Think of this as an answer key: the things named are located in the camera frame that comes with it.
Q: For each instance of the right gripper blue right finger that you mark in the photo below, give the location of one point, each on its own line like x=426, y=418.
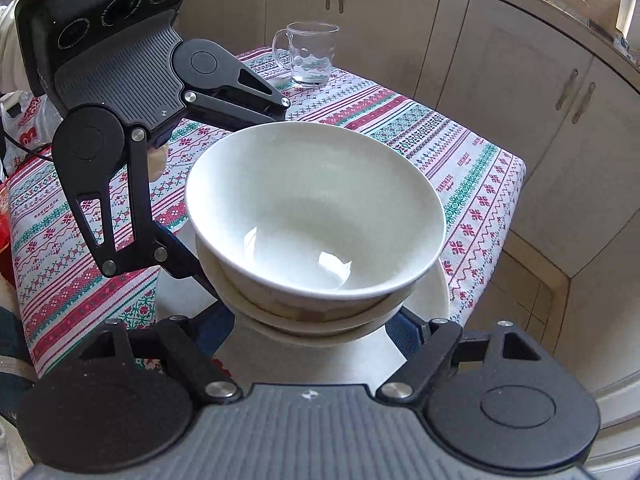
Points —
x=428, y=347

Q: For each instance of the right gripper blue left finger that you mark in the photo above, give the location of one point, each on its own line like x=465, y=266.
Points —
x=189, y=348

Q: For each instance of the white fruit plate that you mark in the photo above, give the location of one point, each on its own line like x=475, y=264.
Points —
x=250, y=355

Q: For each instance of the white bowl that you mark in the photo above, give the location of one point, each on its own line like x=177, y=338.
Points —
x=322, y=323
x=314, y=211

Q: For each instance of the white kitchen cabinets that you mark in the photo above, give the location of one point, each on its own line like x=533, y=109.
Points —
x=534, y=81

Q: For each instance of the left gloved hand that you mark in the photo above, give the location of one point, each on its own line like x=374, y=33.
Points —
x=157, y=160

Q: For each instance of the clear glass mug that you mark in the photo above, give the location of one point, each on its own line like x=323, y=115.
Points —
x=306, y=50

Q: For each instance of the red white plastic bag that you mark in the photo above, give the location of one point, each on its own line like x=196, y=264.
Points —
x=29, y=123

